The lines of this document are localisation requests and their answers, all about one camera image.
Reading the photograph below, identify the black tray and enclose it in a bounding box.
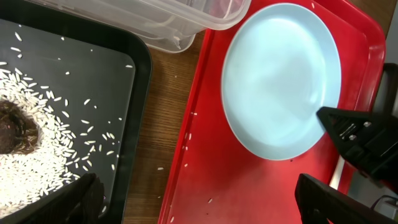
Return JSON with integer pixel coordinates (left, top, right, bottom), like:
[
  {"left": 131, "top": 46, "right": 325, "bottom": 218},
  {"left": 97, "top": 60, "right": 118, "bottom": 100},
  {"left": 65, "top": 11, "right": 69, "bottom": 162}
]
[{"left": 1, "top": 1, "right": 152, "bottom": 223}]

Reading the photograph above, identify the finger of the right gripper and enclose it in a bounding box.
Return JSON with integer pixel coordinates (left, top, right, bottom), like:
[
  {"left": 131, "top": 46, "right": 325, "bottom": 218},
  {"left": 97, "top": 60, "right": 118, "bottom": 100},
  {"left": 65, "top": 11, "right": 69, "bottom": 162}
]
[{"left": 317, "top": 107, "right": 397, "bottom": 182}]

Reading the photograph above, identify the light blue plate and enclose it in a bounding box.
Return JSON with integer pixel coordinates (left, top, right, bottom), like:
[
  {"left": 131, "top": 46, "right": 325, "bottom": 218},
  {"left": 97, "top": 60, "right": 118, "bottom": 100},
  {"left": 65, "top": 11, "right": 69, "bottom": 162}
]
[{"left": 221, "top": 2, "right": 342, "bottom": 161}]

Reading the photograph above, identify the brown food scrap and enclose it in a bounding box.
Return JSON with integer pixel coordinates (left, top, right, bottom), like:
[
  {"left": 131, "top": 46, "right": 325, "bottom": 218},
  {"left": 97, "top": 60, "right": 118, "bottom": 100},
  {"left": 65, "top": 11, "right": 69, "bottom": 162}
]
[{"left": 1, "top": 100, "right": 39, "bottom": 154}]

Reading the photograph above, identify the white rice pile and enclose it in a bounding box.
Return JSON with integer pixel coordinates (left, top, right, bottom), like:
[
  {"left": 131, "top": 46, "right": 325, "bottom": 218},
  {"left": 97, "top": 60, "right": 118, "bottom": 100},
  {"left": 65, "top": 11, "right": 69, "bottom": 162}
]
[{"left": 0, "top": 30, "right": 134, "bottom": 215}]

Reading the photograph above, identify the red serving tray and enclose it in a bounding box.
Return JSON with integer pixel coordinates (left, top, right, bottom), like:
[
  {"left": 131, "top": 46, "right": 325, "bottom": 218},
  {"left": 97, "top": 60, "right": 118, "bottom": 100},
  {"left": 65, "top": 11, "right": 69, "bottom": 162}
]
[{"left": 159, "top": 1, "right": 386, "bottom": 223}]

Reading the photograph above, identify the white plastic spoon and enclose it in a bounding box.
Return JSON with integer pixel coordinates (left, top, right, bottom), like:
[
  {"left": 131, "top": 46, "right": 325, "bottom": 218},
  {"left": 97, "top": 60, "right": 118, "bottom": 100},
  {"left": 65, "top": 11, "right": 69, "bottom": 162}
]
[{"left": 329, "top": 156, "right": 345, "bottom": 190}]

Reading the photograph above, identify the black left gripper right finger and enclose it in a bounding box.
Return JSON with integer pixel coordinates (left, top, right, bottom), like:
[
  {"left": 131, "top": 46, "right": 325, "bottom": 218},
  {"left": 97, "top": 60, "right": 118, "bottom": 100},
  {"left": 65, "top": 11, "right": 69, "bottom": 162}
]
[{"left": 295, "top": 174, "right": 397, "bottom": 224}]

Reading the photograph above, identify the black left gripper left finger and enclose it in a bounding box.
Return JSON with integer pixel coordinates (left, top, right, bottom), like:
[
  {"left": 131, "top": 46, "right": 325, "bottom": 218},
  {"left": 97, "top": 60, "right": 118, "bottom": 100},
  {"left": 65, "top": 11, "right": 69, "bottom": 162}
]
[{"left": 1, "top": 174, "right": 104, "bottom": 224}]

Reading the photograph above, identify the clear plastic bin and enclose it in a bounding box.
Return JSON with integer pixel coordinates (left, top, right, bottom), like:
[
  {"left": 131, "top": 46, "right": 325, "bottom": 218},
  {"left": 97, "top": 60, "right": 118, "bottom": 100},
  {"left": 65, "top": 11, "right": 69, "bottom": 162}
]
[{"left": 35, "top": 0, "right": 251, "bottom": 54}]

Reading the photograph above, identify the grey dishwasher rack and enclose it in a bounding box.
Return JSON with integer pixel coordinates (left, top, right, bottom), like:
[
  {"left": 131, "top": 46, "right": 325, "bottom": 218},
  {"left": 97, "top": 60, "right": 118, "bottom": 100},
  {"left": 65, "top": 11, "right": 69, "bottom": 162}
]
[{"left": 385, "top": 4, "right": 398, "bottom": 64}]

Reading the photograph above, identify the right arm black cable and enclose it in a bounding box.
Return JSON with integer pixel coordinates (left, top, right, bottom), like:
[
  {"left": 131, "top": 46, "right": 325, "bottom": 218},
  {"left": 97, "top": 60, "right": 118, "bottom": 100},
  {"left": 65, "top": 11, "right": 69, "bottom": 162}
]
[{"left": 369, "top": 194, "right": 398, "bottom": 211}]

